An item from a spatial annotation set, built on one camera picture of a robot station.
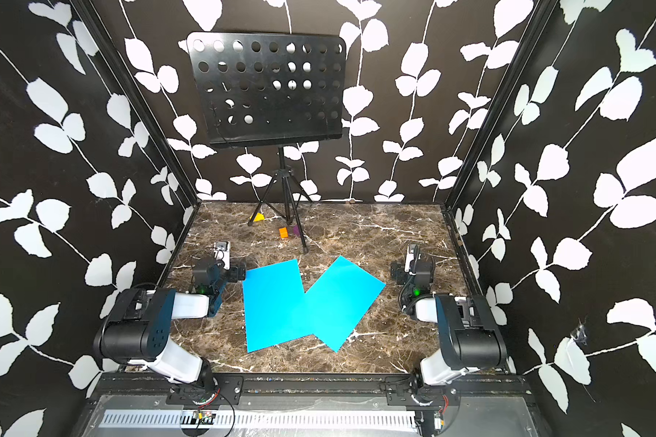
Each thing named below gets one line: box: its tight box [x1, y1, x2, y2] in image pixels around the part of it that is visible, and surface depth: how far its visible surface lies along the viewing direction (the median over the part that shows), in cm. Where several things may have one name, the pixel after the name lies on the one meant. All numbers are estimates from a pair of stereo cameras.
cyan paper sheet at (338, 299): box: [304, 255, 387, 353], surface depth 98 cm
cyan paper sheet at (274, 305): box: [242, 258, 314, 354], surface depth 94 cm
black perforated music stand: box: [186, 32, 346, 253], surface depth 71 cm
